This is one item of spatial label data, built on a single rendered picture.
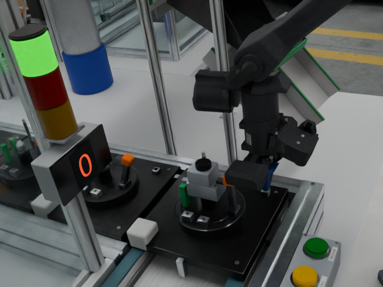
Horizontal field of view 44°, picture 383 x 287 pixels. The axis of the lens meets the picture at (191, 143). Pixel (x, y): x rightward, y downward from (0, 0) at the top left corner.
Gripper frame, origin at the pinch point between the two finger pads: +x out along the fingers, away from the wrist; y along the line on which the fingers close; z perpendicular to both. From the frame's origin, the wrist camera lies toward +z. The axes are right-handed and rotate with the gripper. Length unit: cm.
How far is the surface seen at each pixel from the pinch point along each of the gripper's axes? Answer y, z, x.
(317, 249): -2.5, 9.8, 12.4
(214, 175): -0.2, -10.0, 2.5
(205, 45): 102, -65, 24
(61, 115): -19.9, -21.5, -20.0
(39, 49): -20.0, -21.6, -29.9
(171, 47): 86, -71, 18
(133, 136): 34, -56, 24
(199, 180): -2.3, -11.9, 2.6
